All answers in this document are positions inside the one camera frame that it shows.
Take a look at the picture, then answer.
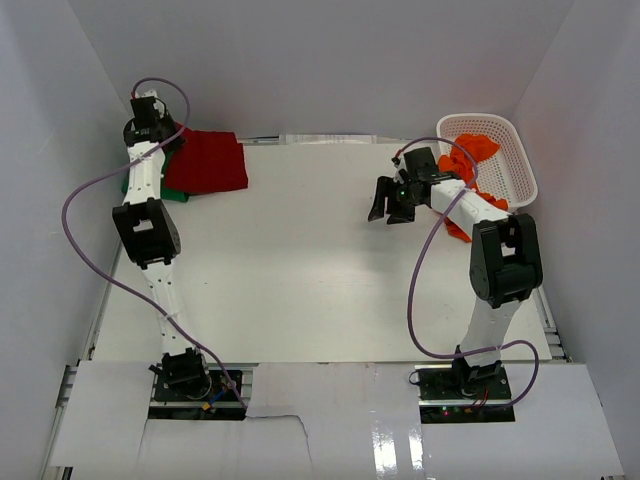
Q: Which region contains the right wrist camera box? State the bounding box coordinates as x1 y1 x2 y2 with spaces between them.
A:
392 154 410 185

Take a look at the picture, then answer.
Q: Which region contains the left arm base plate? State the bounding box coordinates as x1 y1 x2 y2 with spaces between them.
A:
148 369 246 421

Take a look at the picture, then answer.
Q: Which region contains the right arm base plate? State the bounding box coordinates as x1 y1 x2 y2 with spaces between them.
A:
408 366 515 425

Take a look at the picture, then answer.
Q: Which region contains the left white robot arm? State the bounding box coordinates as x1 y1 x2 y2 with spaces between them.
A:
112 90 212 400

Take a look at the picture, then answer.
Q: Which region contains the white paper sheet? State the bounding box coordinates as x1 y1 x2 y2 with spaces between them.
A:
279 134 377 145

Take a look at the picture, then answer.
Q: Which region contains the green folded t-shirt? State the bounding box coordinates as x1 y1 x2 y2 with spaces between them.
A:
122 149 189 205

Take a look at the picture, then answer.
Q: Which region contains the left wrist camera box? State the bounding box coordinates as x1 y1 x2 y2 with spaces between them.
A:
130 89 167 118

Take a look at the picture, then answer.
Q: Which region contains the red t-shirt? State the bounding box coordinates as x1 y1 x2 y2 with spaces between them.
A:
162 128 249 196

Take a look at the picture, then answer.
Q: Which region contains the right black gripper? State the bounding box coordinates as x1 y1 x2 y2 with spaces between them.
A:
368 176 422 225

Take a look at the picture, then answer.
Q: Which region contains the white perforated plastic basket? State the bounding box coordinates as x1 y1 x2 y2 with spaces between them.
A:
436 113 538 212

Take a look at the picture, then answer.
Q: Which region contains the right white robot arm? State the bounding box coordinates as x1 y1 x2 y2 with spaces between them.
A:
368 147 543 399

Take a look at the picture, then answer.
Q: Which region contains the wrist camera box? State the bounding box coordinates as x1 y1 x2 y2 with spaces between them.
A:
392 154 410 185
130 89 167 118

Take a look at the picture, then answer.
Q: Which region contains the orange crumpled t-shirt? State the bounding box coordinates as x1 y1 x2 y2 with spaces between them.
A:
435 133 510 244

